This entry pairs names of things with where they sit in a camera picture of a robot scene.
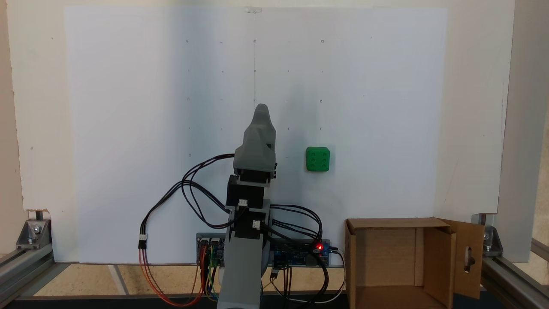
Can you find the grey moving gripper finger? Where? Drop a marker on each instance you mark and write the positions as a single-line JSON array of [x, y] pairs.
[[276, 170]]

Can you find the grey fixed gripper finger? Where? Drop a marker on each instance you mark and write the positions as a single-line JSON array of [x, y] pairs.
[[260, 126]]

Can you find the green dice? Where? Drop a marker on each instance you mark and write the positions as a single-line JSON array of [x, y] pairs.
[[318, 159]]

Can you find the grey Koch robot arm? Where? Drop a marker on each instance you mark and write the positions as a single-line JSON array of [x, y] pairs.
[[242, 266]]

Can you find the blue circuit board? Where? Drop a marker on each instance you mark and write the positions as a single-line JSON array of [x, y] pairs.
[[296, 256]]

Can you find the clear tape piece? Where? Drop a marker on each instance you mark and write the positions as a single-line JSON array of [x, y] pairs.
[[253, 9]]

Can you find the large white paper sheet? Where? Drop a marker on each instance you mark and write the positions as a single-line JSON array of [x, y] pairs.
[[128, 128]]

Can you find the brown cardboard box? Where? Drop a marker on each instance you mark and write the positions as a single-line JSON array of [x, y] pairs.
[[386, 257]]

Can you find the metal corner bracket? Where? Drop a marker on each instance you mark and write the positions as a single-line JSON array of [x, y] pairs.
[[491, 240], [33, 234]]

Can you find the aluminium frame rail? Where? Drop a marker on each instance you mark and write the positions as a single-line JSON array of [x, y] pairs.
[[21, 268], [514, 281]]

